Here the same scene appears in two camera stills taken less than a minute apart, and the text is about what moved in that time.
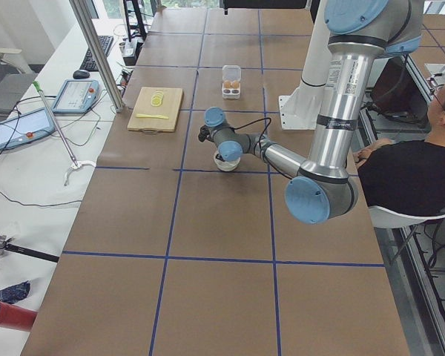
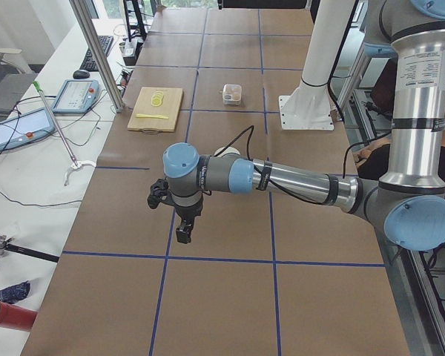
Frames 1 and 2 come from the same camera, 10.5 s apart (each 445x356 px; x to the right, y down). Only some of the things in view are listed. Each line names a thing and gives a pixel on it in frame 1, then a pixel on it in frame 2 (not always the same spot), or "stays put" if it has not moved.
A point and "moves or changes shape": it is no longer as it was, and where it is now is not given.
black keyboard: [88, 64] stays put
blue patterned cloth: [12, 294] stays put
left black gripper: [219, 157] -> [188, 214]
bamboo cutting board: [170, 107] stays put
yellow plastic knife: [147, 116] stays put
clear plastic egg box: [231, 83] moves or changes shape
